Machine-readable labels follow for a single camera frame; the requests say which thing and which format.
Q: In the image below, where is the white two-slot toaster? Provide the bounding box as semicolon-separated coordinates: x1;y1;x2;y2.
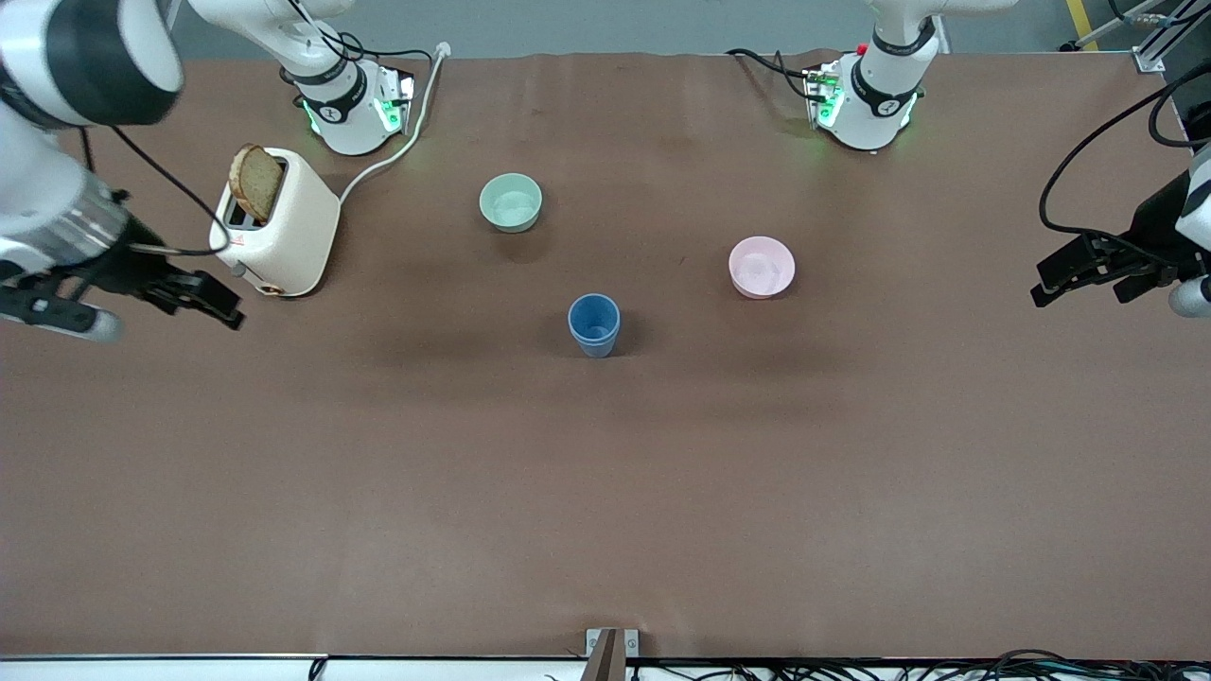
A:
210;147;342;299

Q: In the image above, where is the brown bread slice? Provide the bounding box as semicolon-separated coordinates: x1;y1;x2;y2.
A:
230;144;286;225

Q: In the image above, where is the light pink bowl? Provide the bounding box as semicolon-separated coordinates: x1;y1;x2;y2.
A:
728;236;798;301

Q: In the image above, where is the light green bowl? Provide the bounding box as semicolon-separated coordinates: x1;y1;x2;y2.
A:
479;173;545;235

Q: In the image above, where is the brown table cover sheet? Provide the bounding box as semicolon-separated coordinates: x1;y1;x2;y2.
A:
0;49;1211;660

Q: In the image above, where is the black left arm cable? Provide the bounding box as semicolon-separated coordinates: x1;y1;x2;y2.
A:
1038;61;1211;239

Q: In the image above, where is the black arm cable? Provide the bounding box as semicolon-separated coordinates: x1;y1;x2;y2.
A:
1038;61;1211;239
80;123;234;259

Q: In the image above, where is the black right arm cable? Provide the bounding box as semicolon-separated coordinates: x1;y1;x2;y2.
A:
80;123;234;259

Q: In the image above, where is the aluminium profile frame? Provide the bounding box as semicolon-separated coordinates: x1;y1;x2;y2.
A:
1072;0;1211;74

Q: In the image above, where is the black right base cable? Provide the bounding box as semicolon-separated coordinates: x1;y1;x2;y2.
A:
284;0;436;73

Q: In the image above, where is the black base cable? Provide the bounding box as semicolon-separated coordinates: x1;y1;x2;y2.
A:
726;47;826;101
284;0;436;73

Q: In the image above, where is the white toaster power cable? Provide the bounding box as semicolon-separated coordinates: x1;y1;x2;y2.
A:
338;42;453;205

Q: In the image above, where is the black left base cable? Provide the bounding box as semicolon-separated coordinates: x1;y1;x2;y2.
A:
726;47;826;101

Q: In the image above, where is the black floor cable bundle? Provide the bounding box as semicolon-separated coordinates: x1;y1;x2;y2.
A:
307;648;1211;681

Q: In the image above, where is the grey metal camera bracket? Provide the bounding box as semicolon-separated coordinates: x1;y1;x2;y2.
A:
585;628;641;681

